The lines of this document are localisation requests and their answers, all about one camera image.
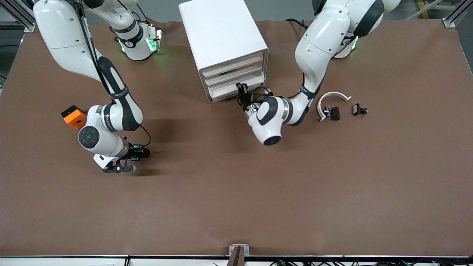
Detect green push button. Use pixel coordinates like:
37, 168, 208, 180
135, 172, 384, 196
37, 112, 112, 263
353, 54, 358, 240
131, 143, 145, 161

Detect orange block with hole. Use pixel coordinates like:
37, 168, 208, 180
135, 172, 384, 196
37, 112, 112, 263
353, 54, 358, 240
61, 105, 88, 130

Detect small brown electrical component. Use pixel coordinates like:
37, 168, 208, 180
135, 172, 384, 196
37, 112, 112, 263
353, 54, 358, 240
323, 106, 340, 121

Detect brown table cover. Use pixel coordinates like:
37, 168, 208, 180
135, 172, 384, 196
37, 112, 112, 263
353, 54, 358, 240
0, 18, 473, 258

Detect white curved plastic ring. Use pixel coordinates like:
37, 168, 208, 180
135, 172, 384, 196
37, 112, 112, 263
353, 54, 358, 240
317, 92, 352, 122

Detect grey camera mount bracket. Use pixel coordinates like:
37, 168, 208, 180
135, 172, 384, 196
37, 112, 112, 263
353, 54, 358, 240
226, 244, 250, 266

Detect aluminium frame post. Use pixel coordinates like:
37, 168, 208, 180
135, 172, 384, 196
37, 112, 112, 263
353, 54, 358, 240
7, 0, 37, 33
406, 0, 473, 29

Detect tangled black cables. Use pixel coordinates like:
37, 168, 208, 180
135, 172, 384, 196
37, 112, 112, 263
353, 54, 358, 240
270, 259, 473, 266

